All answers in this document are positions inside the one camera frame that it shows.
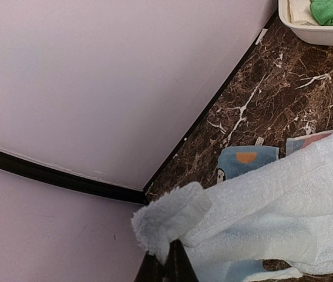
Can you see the green folded towel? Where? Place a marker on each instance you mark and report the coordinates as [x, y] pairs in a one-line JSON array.
[[322, 11]]

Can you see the blue patterned cartoon towel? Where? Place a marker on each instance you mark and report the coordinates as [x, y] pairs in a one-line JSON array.
[[234, 161]]

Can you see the white plastic basin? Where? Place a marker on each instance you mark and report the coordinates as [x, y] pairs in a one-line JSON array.
[[315, 35]]

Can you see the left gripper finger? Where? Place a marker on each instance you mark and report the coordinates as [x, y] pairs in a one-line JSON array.
[[177, 267]]

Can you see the cream folded towel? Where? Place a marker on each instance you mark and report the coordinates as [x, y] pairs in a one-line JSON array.
[[300, 13]]

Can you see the large light blue towel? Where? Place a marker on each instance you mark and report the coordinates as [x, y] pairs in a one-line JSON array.
[[273, 222]]

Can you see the left black frame post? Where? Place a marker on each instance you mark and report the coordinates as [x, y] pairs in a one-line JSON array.
[[64, 180]]

